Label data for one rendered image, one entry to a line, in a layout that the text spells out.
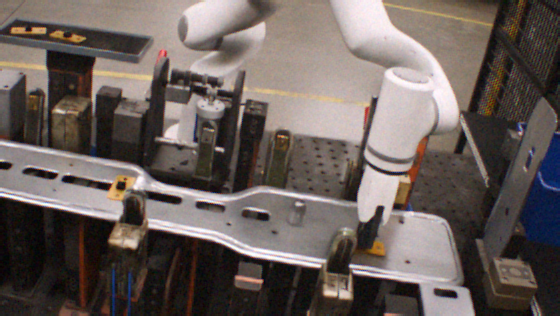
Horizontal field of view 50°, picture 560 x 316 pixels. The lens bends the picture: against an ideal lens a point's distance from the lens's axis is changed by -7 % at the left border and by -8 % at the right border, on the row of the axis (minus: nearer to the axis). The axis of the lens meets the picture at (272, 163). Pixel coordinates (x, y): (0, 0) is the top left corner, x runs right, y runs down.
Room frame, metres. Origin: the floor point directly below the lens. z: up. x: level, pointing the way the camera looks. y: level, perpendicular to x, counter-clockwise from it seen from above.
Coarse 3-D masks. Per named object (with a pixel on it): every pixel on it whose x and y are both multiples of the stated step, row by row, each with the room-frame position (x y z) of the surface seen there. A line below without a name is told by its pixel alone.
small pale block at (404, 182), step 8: (400, 176) 1.14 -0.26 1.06; (408, 176) 1.14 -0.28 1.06; (400, 184) 1.11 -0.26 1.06; (408, 184) 1.12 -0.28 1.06; (400, 192) 1.11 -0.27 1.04; (400, 200) 1.12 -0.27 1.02; (392, 208) 1.12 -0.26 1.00; (400, 208) 1.12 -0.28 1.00; (368, 288) 1.12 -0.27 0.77; (368, 296) 1.12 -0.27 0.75
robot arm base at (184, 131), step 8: (192, 96) 1.55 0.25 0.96; (200, 96) 1.54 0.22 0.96; (184, 104) 1.58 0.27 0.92; (192, 104) 1.55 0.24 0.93; (184, 112) 1.57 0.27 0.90; (192, 112) 1.55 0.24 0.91; (184, 120) 1.56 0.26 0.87; (192, 120) 1.55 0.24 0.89; (176, 128) 1.64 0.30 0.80; (184, 128) 1.56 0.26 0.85; (192, 128) 1.55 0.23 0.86; (168, 136) 1.59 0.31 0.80; (176, 136) 1.60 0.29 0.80; (184, 136) 1.56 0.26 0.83; (192, 136) 1.55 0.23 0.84
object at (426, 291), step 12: (420, 288) 0.87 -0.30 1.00; (432, 288) 0.87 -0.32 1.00; (444, 288) 0.88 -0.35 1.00; (456, 288) 0.88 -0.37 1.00; (420, 300) 0.84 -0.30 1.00; (432, 300) 0.84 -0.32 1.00; (444, 300) 0.84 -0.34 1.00; (456, 300) 0.85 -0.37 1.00; (468, 300) 0.85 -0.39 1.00; (420, 312) 0.81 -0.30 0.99; (432, 312) 0.80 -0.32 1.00; (444, 312) 0.81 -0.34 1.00; (456, 312) 0.81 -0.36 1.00; (468, 312) 0.82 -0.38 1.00
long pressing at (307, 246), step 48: (0, 144) 1.06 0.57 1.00; (0, 192) 0.90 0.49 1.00; (48, 192) 0.93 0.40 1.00; (96, 192) 0.97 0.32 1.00; (192, 192) 1.03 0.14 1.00; (240, 192) 1.06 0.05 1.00; (288, 192) 1.09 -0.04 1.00; (240, 240) 0.91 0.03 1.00; (288, 240) 0.94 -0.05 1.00; (384, 240) 0.99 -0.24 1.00; (432, 240) 1.02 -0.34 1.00
